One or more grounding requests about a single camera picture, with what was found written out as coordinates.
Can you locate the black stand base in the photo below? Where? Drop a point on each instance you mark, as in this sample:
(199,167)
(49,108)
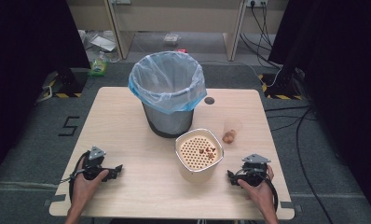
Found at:
(283,82)
(71,81)

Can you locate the white paper sheet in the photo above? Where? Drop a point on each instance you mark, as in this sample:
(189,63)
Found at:
(103,43)

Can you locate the small red object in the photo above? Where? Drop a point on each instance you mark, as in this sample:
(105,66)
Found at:
(181,50)

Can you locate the grey mesh trash bin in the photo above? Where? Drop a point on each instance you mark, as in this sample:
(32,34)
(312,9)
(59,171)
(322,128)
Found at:
(168,119)

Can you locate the clear plastic cup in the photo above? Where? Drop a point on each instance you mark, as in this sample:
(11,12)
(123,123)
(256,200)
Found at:
(233,126)

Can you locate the light wooden desk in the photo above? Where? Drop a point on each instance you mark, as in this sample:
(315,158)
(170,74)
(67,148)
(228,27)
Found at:
(174,18)

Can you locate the brown food scraps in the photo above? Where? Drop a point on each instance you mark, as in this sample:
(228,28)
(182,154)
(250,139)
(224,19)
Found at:
(208,152)

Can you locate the person's left hand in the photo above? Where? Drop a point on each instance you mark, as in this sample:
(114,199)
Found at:
(85,186)

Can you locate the person's right hand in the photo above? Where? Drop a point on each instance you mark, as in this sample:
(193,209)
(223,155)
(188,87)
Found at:
(258,194)

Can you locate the white wall socket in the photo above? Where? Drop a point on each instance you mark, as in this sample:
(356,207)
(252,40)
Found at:
(257,2)

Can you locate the dark round table grommet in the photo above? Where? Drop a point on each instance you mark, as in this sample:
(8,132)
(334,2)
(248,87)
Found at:
(209,100)

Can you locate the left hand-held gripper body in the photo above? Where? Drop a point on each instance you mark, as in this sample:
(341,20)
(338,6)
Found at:
(93,168)

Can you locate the blue plastic bin bag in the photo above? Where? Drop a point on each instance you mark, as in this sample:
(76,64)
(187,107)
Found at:
(166,81)

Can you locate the green packet on floor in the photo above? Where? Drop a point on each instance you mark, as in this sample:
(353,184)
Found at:
(98,67)

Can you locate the brown nut shells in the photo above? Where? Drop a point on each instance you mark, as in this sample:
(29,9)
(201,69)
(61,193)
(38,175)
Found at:
(229,136)

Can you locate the clear plastic packet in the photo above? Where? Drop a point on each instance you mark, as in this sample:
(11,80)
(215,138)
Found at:
(171,39)

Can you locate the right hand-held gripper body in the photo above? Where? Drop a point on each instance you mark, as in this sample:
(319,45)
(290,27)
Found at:
(254,172)

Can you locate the beige container with perforated insert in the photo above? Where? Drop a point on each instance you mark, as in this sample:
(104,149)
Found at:
(197,161)

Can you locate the black curtain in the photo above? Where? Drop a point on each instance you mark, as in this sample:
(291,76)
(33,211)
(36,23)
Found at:
(345,77)
(22,62)

